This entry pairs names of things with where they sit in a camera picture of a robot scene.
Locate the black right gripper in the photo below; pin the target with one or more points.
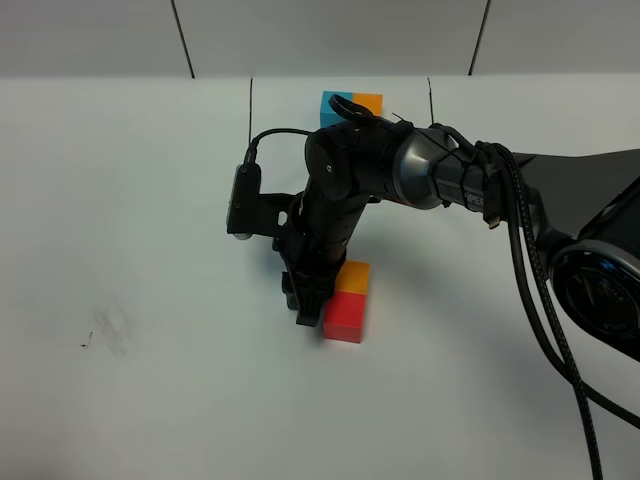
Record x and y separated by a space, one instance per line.
347 165

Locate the red cube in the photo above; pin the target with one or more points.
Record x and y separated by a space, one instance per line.
344 317

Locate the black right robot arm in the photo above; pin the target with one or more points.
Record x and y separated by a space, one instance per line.
579 215

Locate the blue template cube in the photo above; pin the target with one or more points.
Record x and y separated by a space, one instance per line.
328 116

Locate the orange template cube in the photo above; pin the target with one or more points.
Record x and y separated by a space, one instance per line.
372 102

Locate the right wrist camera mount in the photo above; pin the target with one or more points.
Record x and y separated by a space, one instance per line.
273 214

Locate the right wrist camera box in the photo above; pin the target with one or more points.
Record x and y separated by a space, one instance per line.
244 201

